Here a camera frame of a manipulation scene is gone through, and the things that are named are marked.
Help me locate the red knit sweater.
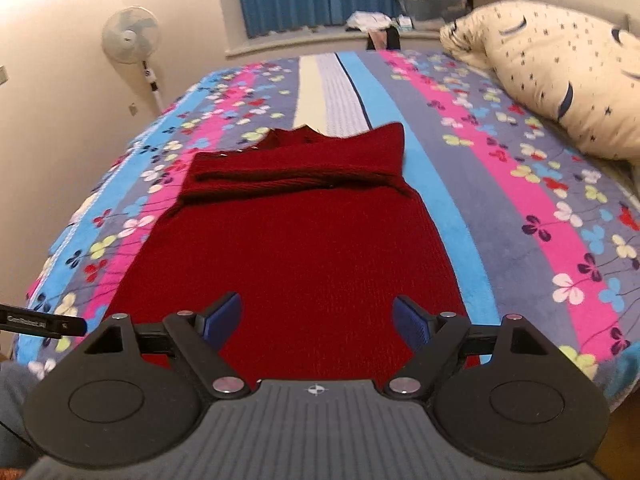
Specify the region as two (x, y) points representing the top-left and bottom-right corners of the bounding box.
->
(110, 122), (465, 385)

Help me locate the pile of white clothes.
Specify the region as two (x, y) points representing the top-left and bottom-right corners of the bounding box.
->
(345, 11), (393, 32)

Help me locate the colourful floral striped bedspread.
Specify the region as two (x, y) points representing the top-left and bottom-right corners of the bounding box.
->
(27, 51), (639, 406)

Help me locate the cream star moon pillow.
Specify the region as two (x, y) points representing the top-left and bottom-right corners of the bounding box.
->
(439, 0), (639, 162)

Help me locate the black pink chair back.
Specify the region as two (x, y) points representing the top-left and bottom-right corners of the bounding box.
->
(367, 26), (401, 51)

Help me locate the white standing fan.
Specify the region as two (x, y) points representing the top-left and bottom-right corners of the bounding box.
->
(101, 6), (165, 114)

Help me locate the white wall socket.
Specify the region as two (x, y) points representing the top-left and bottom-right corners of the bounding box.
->
(0, 66), (9, 86)

